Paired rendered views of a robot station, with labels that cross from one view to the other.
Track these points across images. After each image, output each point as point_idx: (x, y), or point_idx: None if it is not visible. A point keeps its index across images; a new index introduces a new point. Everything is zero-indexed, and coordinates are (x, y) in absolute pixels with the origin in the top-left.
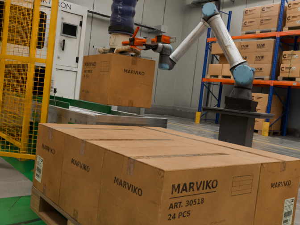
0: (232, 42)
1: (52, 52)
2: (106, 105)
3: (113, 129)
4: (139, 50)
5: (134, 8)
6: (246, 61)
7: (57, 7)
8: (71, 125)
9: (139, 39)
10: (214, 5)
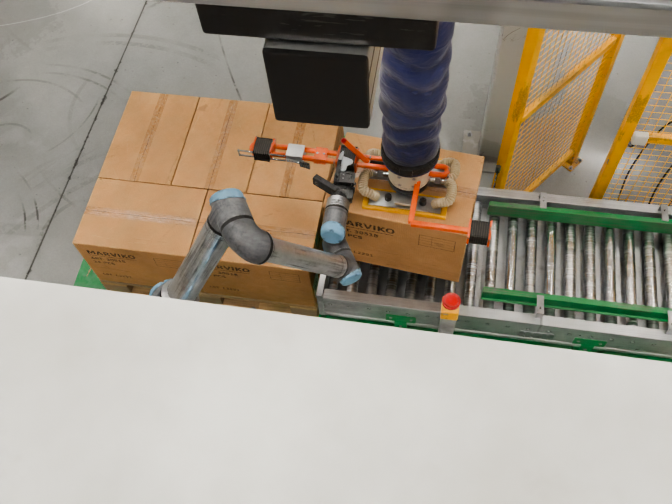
0: (183, 260)
1: (510, 113)
2: (498, 288)
3: (286, 166)
4: (358, 185)
5: (385, 123)
6: (160, 291)
7: (529, 47)
8: (324, 136)
9: (325, 148)
10: (210, 197)
